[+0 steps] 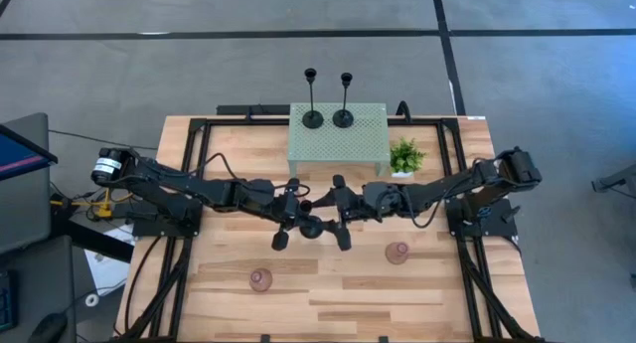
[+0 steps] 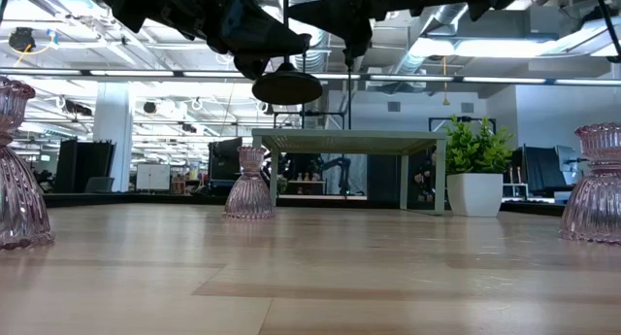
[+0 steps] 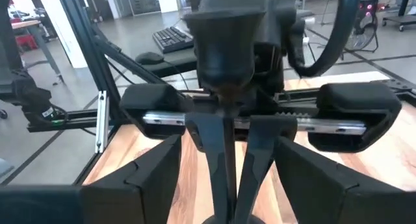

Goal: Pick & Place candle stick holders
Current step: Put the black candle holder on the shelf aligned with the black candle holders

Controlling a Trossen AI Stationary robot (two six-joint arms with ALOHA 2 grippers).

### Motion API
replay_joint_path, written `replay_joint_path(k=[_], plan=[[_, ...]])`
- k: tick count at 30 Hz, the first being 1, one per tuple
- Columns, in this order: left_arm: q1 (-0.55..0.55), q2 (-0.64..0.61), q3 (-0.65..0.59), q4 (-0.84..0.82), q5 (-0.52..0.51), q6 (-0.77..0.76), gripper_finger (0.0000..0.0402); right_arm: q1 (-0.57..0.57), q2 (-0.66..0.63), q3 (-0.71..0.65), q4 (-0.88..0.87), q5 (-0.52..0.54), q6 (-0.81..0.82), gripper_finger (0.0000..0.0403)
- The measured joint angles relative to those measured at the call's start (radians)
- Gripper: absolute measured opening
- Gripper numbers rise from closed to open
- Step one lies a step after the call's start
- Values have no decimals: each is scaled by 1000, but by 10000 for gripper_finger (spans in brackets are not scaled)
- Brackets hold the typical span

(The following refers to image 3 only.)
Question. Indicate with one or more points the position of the red stool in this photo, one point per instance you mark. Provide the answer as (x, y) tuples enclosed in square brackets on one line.
[(26, 42)]

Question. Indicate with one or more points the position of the black computer with pink lights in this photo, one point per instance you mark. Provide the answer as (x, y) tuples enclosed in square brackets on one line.
[(369, 4)]

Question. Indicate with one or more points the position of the black aluminium rig frame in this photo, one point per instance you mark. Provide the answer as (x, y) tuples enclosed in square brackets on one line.
[(84, 39)]

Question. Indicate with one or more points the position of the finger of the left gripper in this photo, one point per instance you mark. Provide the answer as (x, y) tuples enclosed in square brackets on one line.
[(208, 133), (263, 133)]

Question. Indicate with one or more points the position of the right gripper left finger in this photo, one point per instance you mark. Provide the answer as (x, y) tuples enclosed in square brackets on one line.
[(146, 191)]

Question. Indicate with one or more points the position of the silver aluminium bracket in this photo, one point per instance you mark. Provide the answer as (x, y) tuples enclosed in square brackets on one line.
[(102, 120)]

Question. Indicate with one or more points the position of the black device with white sticker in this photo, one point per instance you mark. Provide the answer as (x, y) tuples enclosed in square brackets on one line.
[(32, 97)]

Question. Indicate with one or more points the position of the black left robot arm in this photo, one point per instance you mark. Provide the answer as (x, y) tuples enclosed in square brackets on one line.
[(279, 16)]

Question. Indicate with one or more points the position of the black computer keyboard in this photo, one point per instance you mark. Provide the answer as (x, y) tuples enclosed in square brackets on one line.
[(172, 39)]

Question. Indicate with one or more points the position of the tall black candlestick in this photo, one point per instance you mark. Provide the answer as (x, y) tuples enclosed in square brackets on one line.
[(224, 55)]

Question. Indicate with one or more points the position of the black wheeled dolly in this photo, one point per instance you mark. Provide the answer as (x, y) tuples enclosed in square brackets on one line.
[(403, 19)]

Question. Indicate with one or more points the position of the wooden top work table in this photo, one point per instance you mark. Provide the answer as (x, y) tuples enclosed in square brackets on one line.
[(24, 23)]

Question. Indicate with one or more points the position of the black floor fan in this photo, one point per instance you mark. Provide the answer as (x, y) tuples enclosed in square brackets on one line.
[(359, 39)]

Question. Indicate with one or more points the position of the black computer mouse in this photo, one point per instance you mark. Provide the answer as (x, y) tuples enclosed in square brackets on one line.
[(149, 58)]

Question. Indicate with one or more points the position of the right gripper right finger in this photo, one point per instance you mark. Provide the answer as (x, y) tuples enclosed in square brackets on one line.
[(325, 198)]

